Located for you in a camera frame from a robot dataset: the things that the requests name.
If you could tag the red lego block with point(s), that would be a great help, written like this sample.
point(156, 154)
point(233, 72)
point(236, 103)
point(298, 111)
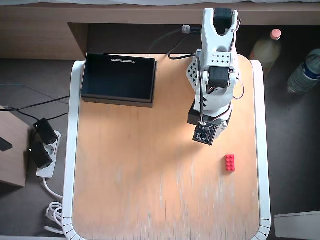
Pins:
point(230, 163)

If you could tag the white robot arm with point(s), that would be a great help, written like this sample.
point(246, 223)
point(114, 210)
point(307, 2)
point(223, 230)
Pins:
point(217, 105)

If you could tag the black box bin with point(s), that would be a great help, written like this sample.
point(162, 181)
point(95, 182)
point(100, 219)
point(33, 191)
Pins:
point(117, 80)

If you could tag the white barcode label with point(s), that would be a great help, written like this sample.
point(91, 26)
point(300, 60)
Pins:
point(122, 60)

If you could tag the juice bottle pink cap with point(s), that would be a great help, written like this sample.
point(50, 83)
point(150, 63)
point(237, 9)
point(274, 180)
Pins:
point(266, 51)

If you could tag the clear water bottle blue label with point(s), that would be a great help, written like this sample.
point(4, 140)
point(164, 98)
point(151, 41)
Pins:
point(303, 72)

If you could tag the black power adapter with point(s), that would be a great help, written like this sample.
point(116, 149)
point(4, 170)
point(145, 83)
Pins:
point(46, 131)
point(39, 155)

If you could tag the grey white box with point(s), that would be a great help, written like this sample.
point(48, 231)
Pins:
point(297, 225)

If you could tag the white power strip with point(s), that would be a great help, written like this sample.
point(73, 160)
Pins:
point(46, 172)

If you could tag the brown wooden desk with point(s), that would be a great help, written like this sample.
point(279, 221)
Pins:
point(37, 37)

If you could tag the light wooden cabinet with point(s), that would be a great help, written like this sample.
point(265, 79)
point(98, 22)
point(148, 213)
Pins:
point(12, 162)

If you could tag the flat black object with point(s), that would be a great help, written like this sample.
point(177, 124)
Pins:
point(4, 145)

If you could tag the black wrist camera board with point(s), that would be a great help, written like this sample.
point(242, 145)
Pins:
point(204, 134)

